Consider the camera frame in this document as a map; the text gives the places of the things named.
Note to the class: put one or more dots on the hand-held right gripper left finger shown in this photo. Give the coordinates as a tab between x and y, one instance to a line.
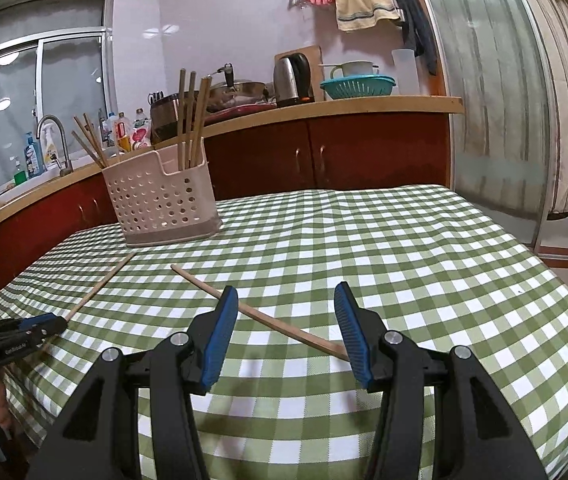
221	335

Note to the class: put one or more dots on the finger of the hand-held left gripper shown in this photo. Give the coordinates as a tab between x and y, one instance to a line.
39	321
56	332

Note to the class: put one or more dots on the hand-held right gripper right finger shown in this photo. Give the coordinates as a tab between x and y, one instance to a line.
351	335

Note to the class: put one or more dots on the pink perforated utensil holder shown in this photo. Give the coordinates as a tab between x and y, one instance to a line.
164	210

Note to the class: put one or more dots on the green checked tablecloth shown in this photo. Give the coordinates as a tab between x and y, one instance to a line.
363	240

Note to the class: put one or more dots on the steel sink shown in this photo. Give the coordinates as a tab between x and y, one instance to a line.
19	187

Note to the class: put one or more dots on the blue detergent bottle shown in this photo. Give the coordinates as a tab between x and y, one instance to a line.
34	157

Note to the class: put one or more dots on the steel kitchen faucet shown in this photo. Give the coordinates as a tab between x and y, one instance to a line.
64	155

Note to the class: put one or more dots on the white spray bottle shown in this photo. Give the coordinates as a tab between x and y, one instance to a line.
51	150

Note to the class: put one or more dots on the cooking oil bottle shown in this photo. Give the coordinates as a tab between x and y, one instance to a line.
124	135

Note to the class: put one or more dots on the white plastic bottle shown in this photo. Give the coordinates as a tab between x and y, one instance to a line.
112	127

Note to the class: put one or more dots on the pink and white refill pouch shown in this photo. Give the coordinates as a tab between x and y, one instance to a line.
141	137

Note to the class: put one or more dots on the dark rice cooker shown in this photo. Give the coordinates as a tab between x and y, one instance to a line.
164	120

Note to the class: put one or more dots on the red induction cooker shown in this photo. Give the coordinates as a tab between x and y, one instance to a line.
244	112

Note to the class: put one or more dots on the aluminium sliding window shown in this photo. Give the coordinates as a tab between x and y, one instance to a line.
9	85

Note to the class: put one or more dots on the steel wok with lid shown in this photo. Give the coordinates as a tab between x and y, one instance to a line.
239	90

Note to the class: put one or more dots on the teal plastic colander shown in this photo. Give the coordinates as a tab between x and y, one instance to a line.
358	89

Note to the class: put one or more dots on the frosted glass sliding door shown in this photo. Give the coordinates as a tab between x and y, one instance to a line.
483	110

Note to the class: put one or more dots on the steel electric kettle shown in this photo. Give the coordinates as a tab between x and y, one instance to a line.
289	80

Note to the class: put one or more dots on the white plastic pitcher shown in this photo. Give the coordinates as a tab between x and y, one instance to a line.
406	72

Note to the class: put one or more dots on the wooden cutting board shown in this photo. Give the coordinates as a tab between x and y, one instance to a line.
314	55

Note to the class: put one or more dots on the dark hanging cloth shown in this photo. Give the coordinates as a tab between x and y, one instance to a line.
416	25

